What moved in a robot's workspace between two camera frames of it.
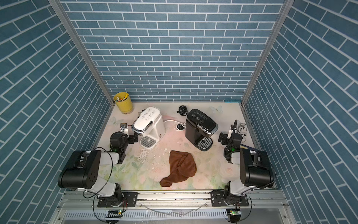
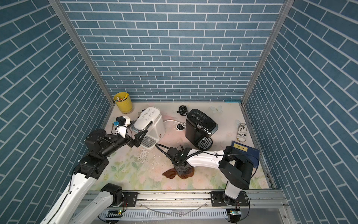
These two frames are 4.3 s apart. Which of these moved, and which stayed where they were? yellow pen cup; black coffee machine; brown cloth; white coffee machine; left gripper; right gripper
Moved: left gripper; brown cloth; right gripper
Stayed: white coffee machine; black coffee machine; yellow pen cup
